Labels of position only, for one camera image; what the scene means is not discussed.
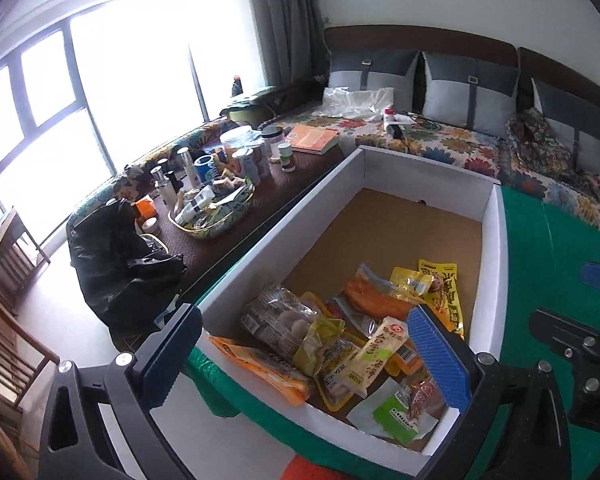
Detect green satin cloth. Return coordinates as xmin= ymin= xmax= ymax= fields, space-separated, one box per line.
xmin=182 ymin=185 xmax=600 ymax=480

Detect dark wooden bench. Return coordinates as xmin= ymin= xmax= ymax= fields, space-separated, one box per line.
xmin=145 ymin=135 xmax=358 ymax=301

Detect white plastic tub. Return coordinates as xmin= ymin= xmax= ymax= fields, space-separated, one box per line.
xmin=219 ymin=126 xmax=253 ymax=153

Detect floral bedsheet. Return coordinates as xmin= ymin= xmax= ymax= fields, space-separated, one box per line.
xmin=257 ymin=105 xmax=600 ymax=241

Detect brown nuts bag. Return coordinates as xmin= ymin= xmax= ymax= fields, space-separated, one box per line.
xmin=239 ymin=282 xmax=346 ymax=376

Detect orange book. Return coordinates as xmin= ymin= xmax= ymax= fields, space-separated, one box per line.
xmin=285 ymin=126 xmax=342 ymax=156

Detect printed tin can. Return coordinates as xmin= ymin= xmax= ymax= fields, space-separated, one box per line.
xmin=247 ymin=142 xmax=271 ymax=181
xmin=230 ymin=149 xmax=255 ymax=181

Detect clear packet pale chunks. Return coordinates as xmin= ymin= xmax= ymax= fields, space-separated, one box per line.
xmin=316 ymin=337 xmax=366 ymax=411

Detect dark-lidded jar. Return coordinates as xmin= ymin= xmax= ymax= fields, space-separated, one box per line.
xmin=261 ymin=125 xmax=287 ymax=163

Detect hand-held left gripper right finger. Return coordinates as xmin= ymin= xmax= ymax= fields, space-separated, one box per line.
xmin=406 ymin=305 xmax=573 ymax=480

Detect orange fabric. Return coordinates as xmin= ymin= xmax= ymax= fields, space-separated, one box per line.
xmin=280 ymin=455 xmax=361 ymax=480

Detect small yellow packet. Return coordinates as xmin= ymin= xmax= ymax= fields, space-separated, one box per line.
xmin=389 ymin=266 xmax=431 ymax=298

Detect white bottle green label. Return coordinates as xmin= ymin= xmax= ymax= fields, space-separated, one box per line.
xmin=277 ymin=141 xmax=297 ymax=173

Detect light wooden chair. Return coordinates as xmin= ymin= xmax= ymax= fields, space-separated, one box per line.
xmin=0 ymin=207 xmax=61 ymax=411

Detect floral clothing pile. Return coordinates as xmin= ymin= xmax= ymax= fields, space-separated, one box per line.
xmin=505 ymin=107 xmax=600 ymax=186

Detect yellow basket of toiletries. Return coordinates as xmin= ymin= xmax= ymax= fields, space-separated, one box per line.
xmin=167 ymin=182 xmax=257 ymax=240

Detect grey two-tone pillow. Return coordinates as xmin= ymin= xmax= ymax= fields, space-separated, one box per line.
xmin=530 ymin=77 xmax=600 ymax=161
xmin=327 ymin=50 xmax=421 ymax=111
xmin=422 ymin=52 xmax=523 ymax=133

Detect black plastic bag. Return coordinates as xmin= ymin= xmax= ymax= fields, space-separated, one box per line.
xmin=67 ymin=197 xmax=188 ymax=346

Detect red sausage packet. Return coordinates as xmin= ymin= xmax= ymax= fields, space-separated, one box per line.
xmin=405 ymin=377 xmax=448 ymax=421

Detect large orange-rimmed packet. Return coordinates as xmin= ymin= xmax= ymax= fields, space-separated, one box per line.
xmin=209 ymin=335 xmax=316 ymax=407

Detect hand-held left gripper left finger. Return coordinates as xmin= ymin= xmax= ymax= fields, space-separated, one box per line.
xmin=37 ymin=302 xmax=203 ymax=480

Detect brown headboard panel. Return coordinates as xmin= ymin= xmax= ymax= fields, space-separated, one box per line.
xmin=322 ymin=25 xmax=518 ymax=81
xmin=517 ymin=46 xmax=600 ymax=121

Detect grey curtain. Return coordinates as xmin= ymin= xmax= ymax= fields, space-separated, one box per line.
xmin=245 ymin=0 xmax=331 ymax=91

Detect group of bottles and jars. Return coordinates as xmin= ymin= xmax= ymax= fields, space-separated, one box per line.
xmin=67 ymin=117 xmax=241 ymax=231

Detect orange sausage packet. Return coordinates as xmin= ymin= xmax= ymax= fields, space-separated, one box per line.
xmin=342 ymin=262 xmax=421 ymax=318

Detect white cardboard box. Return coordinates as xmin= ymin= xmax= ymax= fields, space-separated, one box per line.
xmin=187 ymin=145 xmax=508 ymax=478

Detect white packet green label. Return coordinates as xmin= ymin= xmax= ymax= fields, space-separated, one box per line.
xmin=346 ymin=377 xmax=438 ymax=445

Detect beige tofu packet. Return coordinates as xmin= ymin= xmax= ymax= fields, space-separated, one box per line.
xmin=345 ymin=316 xmax=410 ymax=397

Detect black cable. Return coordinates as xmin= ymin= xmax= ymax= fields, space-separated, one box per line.
xmin=405 ymin=110 xmax=448 ymax=153

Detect white pump bottle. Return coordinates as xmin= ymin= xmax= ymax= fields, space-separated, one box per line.
xmin=152 ymin=165 xmax=181 ymax=211

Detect large window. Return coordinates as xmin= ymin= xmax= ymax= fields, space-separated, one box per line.
xmin=0 ymin=0 xmax=221 ymax=221

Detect white small appliance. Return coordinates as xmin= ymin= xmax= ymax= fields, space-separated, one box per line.
xmin=382 ymin=108 xmax=413 ymax=138

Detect silver bottle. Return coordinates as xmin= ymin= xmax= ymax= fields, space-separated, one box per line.
xmin=176 ymin=146 xmax=196 ymax=186

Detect white plastic bag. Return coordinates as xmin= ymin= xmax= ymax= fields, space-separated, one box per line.
xmin=320 ymin=86 xmax=396 ymax=121

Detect blue and white can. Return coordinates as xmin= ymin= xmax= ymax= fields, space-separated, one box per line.
xmin=194 ymin=155 xmax=218 ymax=183

